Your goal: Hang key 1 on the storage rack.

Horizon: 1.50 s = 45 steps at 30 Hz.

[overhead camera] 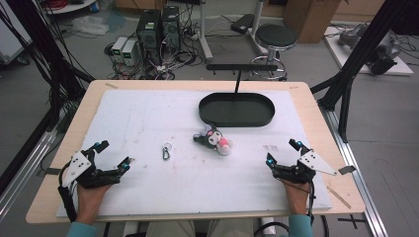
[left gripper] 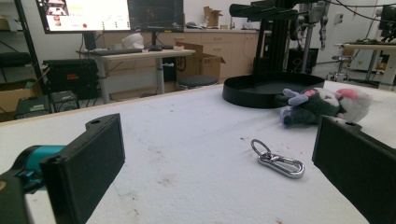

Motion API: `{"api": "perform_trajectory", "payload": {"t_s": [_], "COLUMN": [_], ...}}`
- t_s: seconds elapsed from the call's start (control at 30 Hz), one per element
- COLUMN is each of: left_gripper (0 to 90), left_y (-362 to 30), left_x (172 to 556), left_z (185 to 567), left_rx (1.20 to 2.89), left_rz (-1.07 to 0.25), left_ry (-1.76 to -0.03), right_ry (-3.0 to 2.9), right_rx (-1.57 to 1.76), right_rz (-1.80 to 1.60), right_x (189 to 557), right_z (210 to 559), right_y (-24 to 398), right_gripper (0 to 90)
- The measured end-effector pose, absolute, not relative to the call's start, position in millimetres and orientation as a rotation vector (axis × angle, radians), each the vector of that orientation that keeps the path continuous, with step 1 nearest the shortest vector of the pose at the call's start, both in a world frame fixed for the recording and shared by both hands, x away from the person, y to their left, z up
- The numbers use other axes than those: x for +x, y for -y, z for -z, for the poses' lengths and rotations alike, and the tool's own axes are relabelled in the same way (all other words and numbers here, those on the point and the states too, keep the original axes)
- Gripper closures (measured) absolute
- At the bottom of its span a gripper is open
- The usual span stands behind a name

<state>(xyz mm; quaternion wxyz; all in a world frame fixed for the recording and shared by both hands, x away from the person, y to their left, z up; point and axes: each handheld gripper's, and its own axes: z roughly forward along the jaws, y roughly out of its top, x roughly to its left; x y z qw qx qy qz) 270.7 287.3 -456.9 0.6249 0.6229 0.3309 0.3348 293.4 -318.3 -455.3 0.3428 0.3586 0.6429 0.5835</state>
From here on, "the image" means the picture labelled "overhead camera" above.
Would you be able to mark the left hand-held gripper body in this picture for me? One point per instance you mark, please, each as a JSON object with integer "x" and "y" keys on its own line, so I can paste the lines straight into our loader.
{"x": 79, "y": 164}

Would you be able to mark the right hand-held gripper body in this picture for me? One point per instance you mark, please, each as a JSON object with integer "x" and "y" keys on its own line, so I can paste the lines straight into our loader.
{"x": 314, "y": 163}

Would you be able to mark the black oval tray with hanger stand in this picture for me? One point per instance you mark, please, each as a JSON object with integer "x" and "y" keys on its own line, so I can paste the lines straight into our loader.
{"x": 236, "y": 112}

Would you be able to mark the black and pink plush toy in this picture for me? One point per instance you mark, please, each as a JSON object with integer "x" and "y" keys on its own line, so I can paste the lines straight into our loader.
{"x": 214, "y": 140}

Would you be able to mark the person's right hand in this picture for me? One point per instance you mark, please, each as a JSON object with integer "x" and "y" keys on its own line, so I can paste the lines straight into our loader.
{"x": 298, "y": 197}

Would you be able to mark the person's left hand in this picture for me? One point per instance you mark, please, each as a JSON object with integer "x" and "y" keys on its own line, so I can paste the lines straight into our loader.
{"x": 88, "y": 204}

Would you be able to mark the black tape piece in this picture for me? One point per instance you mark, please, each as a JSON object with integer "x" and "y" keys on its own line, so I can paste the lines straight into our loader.
{"x": 347, "y": 170}
{"x": 52, "y": 171}

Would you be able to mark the white foam mat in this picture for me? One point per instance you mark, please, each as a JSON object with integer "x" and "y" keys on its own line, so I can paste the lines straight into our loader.
{"x": 184, "y": 184}

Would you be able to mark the person's legs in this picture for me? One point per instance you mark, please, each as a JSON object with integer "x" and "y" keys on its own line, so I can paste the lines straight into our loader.
{"x": 171, "y": 228}

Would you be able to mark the white power supply unit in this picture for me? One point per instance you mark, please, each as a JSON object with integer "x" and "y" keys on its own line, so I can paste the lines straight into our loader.
{"x": 129, "y": 52}
{"x": 118, "y": 48}

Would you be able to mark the white board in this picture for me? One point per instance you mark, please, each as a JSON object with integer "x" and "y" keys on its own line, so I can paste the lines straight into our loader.
{"x": 342, "y": 52}

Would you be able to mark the black round stool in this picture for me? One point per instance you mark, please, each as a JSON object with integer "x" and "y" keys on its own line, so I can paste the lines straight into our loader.
{"x": 276, "y": 36}

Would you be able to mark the white plastic bag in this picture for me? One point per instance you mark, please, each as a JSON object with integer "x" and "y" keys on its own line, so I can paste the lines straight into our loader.
{"x": 90, "y": 25}

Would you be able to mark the black computer tower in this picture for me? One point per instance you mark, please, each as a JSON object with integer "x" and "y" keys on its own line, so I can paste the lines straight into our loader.
{"x": 149, "y": 33}
{"x": 171, "y": 28}

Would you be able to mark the grey and black device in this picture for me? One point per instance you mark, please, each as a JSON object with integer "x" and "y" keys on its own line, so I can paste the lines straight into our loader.
{"x": 383, "y": 54}

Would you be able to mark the brown cardboard box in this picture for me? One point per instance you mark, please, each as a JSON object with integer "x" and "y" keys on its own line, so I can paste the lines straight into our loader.
{"x": 311, "y": 19}

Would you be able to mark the black flat box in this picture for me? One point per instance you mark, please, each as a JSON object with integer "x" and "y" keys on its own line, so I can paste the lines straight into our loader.
{"x": 242, "y": 23}

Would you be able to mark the wooden desk with white legs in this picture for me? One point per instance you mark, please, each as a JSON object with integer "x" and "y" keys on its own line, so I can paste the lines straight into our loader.
{"x": 205, "y": 39}

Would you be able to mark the aluminium rail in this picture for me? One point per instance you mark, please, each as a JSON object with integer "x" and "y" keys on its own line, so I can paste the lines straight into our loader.
{"x": 23, "y": 171}
{"x": 362, "y": 184}

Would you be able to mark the black metal frame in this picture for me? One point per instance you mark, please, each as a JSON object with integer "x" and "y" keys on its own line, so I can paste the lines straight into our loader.
{"x": 362, "y": 49}
{"x": 36, "y": 33}

